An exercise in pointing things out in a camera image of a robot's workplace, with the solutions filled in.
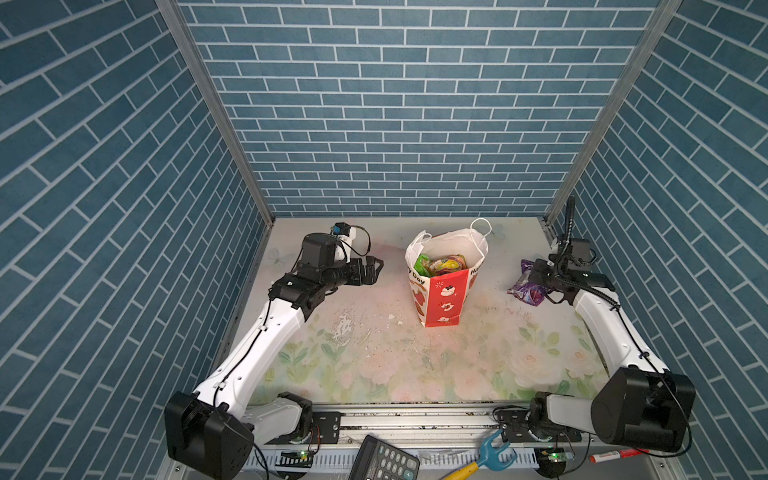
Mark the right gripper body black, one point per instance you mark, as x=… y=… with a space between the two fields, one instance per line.
x=544 y=273

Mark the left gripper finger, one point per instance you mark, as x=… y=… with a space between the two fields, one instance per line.
x=370 y=277
x=374 y=264

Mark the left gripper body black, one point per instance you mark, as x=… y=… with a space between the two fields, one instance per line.
x=353 y=276

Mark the purple snack packet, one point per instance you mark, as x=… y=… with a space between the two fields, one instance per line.
x=525 y=290

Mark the red white paper gift bag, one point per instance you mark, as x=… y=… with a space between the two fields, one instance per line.
x=439 y=300

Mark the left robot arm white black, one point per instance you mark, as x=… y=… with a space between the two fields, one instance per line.
x=209 y=429

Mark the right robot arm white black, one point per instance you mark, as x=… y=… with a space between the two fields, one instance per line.
x=643 y=405

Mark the green snack packet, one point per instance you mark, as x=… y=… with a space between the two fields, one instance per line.
x=421 y=266

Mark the orange colourful snack packet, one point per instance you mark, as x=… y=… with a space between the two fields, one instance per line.
x=447 y=265

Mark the black calculator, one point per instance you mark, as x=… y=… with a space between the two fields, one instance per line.
x=379 y=460

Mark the red white marker pen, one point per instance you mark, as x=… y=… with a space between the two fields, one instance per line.
x=616 y=455

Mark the blue yellow clamp tool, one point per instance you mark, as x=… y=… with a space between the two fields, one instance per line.
x=489 y=456

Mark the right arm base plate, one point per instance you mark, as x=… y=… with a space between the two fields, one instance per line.
x=518 y=426

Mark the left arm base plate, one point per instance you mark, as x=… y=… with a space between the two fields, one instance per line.
x=324 y=429

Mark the aluminium front rail frame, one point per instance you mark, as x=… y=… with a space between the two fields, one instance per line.
x=432 y=425

